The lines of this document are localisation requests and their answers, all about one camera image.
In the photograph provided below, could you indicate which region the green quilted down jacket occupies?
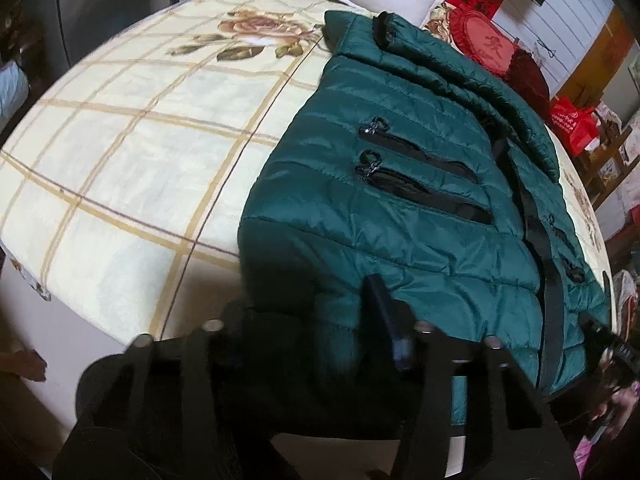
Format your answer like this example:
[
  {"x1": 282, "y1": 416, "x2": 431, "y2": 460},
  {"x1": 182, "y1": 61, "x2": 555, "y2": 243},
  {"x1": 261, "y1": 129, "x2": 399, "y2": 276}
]
[{"x1": 237, "y1": 10, "x2": 615, "y2": 436}]

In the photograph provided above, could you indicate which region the bed with plaid floral blanket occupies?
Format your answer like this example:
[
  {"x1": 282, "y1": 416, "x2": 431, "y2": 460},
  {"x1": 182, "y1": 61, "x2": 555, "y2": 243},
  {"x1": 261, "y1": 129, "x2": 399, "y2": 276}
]
[{"x1": 0, "y1": 0, "x2": 613, "y2": 463}]

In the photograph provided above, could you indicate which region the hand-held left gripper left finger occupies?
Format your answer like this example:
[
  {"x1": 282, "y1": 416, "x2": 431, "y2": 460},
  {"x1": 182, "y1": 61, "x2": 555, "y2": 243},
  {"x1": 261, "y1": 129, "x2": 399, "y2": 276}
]
[{"x1": 55, "y1": 300, "x2": 281, "y2": 480}]

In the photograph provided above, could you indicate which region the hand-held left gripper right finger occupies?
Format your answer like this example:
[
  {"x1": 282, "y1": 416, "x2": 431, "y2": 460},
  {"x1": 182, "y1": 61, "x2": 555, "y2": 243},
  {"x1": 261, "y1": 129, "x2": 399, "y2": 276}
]
[{"x1": 364, "y1": 275, "x2": 573, "y2": 480}]

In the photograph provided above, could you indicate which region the dark red velvet pillow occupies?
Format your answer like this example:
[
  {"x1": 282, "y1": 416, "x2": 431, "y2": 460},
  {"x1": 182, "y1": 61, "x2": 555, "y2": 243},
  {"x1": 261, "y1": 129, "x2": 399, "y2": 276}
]
[{"x1": 504, "y1": 46, "x2": 552, "y2": 111}]

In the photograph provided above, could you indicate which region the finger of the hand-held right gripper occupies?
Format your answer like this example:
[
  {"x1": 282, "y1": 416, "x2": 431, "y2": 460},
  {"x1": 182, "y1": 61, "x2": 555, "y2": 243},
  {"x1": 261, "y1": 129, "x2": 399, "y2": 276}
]
[
  {"x1": 602, "y1": 269, "x2": 615, "y2": 326},
  {"x1": 580, "y1": 311, "x2": 623, "y2": 358}
]

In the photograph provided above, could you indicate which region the red shopping bag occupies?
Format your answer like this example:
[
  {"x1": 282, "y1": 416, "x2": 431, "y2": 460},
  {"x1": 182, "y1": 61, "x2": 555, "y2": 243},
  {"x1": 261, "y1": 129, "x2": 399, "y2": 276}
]
[{"x1": 549, "y1": 94, "x2": 601, "y2": 157}]

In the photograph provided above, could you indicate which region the red heart-shaped pillow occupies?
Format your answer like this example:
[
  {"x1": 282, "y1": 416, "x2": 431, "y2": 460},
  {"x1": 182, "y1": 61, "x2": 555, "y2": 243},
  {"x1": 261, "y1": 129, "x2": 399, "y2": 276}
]
[{"x1": 439, "y1": 5, "x2": 519, "y2": 79}]

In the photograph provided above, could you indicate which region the white plastic bag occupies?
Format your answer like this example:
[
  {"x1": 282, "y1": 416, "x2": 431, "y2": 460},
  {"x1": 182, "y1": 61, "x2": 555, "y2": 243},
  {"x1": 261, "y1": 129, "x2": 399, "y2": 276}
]
[{"x1": 0, "y1": 59, "x2": 31, "y2": 122}]

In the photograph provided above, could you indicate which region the wooden chair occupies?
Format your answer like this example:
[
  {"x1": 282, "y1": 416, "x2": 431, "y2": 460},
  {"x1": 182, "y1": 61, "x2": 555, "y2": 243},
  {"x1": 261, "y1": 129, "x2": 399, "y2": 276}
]
[{"x1": 575, "y1": 107, "x2": 635, "y2": 213}]

